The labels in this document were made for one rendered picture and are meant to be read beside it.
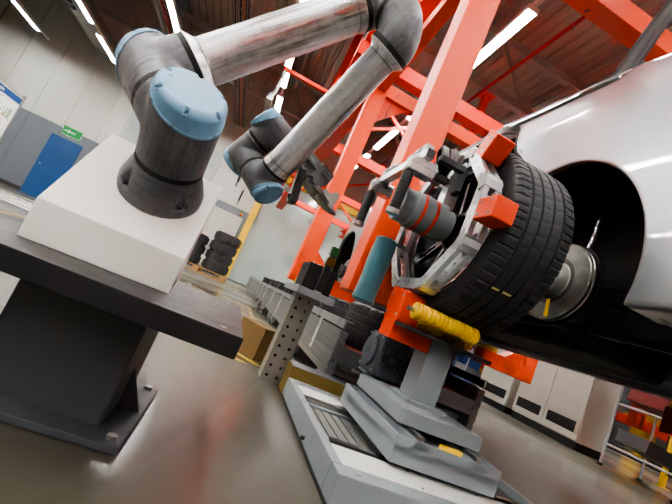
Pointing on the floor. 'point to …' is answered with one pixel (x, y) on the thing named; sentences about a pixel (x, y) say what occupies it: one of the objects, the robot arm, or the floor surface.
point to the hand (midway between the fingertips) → (331, 213)
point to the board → (8, 107)
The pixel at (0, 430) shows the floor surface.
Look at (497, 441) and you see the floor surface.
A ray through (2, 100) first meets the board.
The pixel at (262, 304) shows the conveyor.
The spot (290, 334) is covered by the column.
